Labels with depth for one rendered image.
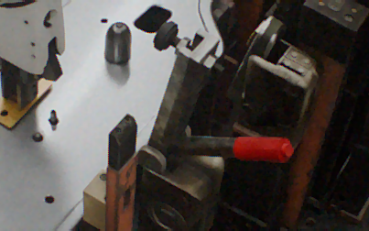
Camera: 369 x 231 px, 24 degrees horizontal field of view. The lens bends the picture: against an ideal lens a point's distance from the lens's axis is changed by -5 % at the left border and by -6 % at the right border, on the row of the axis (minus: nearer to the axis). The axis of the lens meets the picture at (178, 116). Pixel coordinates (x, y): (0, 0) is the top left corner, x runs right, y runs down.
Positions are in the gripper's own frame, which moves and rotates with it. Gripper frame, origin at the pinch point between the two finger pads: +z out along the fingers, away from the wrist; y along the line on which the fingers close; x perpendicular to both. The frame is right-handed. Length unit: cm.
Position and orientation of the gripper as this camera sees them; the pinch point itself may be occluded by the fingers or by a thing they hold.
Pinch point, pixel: (19, 82)
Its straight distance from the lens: 98.5
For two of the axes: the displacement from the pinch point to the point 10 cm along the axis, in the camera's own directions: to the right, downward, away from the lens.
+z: -0.8, 6.5, 7.6
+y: -8.5, -4.5, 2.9
